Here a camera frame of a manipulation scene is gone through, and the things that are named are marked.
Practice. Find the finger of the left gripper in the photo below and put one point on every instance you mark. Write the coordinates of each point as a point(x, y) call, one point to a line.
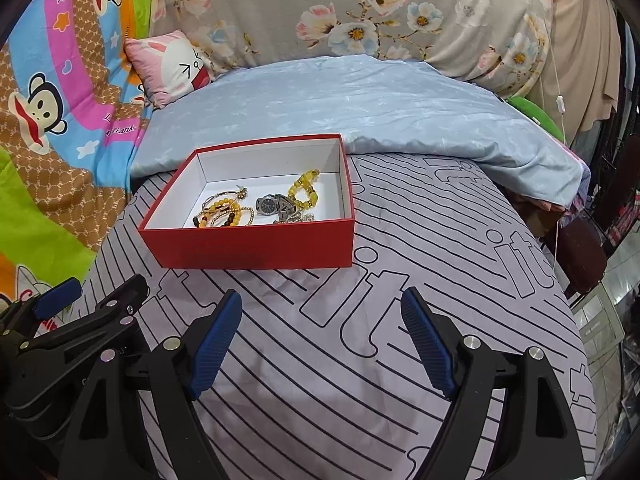
point(91, 334)
point(42, 307)

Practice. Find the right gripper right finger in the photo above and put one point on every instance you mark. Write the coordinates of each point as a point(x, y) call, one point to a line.
point(438, 343)

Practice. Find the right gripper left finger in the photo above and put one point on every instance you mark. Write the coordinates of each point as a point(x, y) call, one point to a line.
point(207, 341)

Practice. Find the silver wrist watch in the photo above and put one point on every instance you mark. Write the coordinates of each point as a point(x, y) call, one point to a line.
point(268, 205)

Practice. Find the red cardboard box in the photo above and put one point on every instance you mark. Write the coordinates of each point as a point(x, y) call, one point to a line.
point(205, 218)

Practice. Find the grey striped bed sheet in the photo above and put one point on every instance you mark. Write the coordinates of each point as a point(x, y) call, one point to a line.
point(322, 380)

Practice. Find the colourful monkey cartoon blanket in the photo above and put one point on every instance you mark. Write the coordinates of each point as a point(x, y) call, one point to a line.
point(73, 113)

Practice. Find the pink rabbit pillow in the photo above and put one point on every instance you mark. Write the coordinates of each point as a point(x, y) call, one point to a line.
point(169, 65)

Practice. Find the green plastic object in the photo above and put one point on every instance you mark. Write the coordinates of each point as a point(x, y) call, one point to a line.
point(538, 115)

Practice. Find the light blue quilt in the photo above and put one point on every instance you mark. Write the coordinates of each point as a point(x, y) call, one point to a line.
point(377, 107)

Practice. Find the beige curtain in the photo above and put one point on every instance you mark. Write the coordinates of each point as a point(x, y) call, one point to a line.
point(580, 81)

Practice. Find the grey floral duvet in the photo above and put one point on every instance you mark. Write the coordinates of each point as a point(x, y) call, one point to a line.
point(500, 45)

